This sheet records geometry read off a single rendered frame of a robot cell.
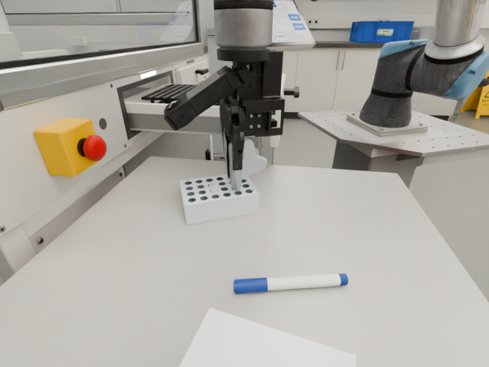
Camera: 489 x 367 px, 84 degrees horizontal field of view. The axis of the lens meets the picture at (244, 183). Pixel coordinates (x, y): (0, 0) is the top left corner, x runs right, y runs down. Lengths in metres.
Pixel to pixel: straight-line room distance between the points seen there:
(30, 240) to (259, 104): 0.39
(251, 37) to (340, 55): 3.33
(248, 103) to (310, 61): 3.25
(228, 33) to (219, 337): 0.32
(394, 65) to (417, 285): 0.65
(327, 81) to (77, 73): 3.32
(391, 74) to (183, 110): 0.67
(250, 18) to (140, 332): 0.37
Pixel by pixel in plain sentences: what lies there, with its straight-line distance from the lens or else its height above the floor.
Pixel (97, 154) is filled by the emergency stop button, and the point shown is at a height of 0.87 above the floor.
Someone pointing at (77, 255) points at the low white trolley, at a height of 0.76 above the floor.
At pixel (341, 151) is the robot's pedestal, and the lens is 1.03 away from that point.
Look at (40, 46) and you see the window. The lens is 0.54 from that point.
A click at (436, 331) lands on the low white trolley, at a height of 0.76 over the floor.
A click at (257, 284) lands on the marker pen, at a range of 0.34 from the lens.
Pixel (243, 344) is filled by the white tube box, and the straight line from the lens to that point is 0.26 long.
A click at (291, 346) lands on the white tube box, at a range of 0.26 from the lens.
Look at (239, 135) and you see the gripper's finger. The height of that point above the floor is 0.91.
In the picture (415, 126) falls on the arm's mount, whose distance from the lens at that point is 1.00.
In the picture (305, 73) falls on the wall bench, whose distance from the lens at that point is 3.63.
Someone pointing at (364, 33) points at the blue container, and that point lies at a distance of 3.87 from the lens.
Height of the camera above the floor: 1.03
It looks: 29 degrees down
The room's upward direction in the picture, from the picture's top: straight up
